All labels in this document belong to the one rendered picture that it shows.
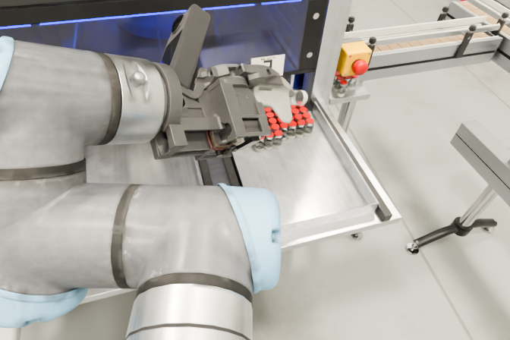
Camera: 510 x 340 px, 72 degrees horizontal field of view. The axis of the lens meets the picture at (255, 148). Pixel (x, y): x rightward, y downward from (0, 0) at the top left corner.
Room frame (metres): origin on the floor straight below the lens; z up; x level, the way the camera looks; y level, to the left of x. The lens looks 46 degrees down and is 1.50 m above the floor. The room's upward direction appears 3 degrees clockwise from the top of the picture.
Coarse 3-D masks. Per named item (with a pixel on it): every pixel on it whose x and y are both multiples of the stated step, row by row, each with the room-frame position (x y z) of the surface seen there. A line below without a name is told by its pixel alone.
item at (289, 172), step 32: (320, 128) 0.68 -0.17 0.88; (256, 160) 0.56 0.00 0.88; (288, 160) 0.56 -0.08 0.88; (320, 160) 0.57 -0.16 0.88; (352, 160) 0.54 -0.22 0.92; (288, 192) 0.47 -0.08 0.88; (320, 192) 0.47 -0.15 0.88; (352, 192) 0.48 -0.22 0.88; (288, 224) 0.37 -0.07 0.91; (320, 224) 0.39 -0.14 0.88
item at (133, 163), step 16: (128, 144) 0.59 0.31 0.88; (144, 144) 0.59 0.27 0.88; (96, 160) 0.53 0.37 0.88; (112, 160) 0.53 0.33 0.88; (128, 160) 0.53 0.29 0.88; (144, 160) 0.54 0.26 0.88; (160, 160) 0.54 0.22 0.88; (176, 160) 0.54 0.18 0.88; (192, 160) 0.55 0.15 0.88; (96, 176) 0.48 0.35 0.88; (112, 176) 0.49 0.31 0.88; (128, 176) 0.49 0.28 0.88; (144, 176) 0.49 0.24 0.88; (160, 176) 0.49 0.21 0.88; (176, 176) 0.49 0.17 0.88; (192, 176) 0.50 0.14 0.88
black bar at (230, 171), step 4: (224, 160) 0.53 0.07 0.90; (228, 160) 0.53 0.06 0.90; (224, 164) 0.53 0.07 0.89; (228, 164) 0.52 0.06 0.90; (232, 164) 0.52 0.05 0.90; (228, 168) 0.51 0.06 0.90; (232, 168) 0.51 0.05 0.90; (228, 172) 0.50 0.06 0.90; (232, 172) 0.50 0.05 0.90; (228, 176) 0.49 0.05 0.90; (232, 176) 0.49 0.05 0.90; (236, 176) 0.49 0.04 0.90; (228, 180) 0.49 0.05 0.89; (232, 180) 0.48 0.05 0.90; (236, 180) 0.48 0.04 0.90; (232, 184) 0.47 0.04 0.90; (236, 184) 0.47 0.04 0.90
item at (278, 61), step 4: (268, 56) 0.74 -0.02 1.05; (272, 56) 0.74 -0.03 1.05; (276, 56) 0.75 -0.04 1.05; (280, 56) 0.75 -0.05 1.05; (284, 56) 0.75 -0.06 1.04; (252, 60) 0.73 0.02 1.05; (256, 60) 0.73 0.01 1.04; (260, 60) 0.73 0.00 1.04; (264, 60) 0.74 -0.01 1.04; (272, 60) 0.74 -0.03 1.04; (276, 60) 0.75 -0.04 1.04; (280, 60) 0.75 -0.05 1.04; (284, 60) 0.75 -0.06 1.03; (252, 64) 0.73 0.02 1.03; (256, 64) 0.73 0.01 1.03; (260, 64) 0.73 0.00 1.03; (264, 64) 0.74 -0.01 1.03; (268, 64) 0.74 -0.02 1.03; (272, 64) 0.74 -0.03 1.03; (276, 64) 0.75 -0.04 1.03; (280, 64) 0.75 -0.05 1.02; (272, 68) 0.74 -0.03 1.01; (276, 68) 0.75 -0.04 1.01; (280, 68) 0.75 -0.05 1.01; (280, 72) 0.75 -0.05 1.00
